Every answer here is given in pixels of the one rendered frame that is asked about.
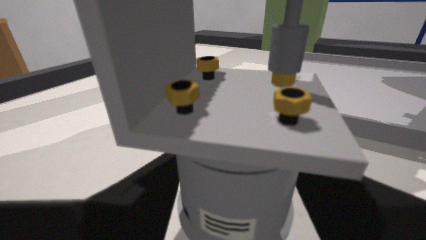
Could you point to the red screwdriver handle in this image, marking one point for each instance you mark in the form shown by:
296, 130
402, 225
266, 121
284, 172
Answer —
288, 41

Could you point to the yellow hex nut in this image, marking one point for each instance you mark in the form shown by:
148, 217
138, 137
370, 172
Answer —
182, 92
283, 79
207, 63
292, 101

